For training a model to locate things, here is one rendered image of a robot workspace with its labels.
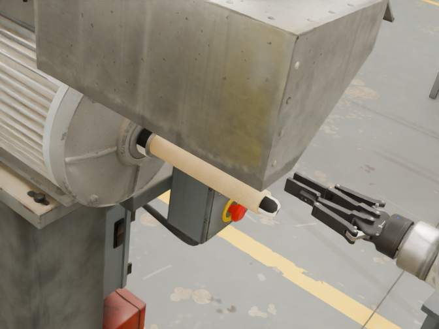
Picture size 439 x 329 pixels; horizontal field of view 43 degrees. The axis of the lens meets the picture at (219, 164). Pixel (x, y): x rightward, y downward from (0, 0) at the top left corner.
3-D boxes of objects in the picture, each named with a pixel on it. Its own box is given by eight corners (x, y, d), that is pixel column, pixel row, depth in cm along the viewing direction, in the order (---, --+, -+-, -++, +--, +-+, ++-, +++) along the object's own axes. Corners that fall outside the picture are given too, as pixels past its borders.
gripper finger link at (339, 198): (378, 215, 98) (382, 213, 99) (326, 184, 104) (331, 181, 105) (372, 232, 100) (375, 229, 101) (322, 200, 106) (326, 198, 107)
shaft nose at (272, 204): (257, 215, 69) (260, 199, 67) (267, 206, 70) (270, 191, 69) (270, 222, 68) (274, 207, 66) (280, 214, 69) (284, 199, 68)
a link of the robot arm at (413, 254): (436, 264, 99) (405, 247, 102) (455, 225, 94) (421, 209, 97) (418, 291, 93) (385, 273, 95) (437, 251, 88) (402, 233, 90)
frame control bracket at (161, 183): (117, 203, 104) (118, 187, 102) (183, 166, 117) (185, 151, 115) (132, 213, 102) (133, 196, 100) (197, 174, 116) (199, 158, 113)
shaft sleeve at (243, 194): (148, 156, 77) (150, 137, 75) (164, 149, 79) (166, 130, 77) (254, 219, 69) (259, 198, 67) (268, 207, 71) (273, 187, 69)
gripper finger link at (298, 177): (325, 188, 103) (327, 187, 104) (294, 172, 106) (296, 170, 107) (321, 201, 105) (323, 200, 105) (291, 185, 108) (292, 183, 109)
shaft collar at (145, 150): (134, 156, 77) (136, 128, 75) (157, 145, 81) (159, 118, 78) (144, 163, 76) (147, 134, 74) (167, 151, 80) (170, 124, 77)
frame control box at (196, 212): (98, 223, 119) (100, 119, 105) (164, 184, 135) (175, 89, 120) (183, 282, 109) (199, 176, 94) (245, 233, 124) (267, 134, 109)
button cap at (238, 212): (219, 217, 112) (222, 202, 110) (231, 209, 115) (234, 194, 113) (234, 226, 110) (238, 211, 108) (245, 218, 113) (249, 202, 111)
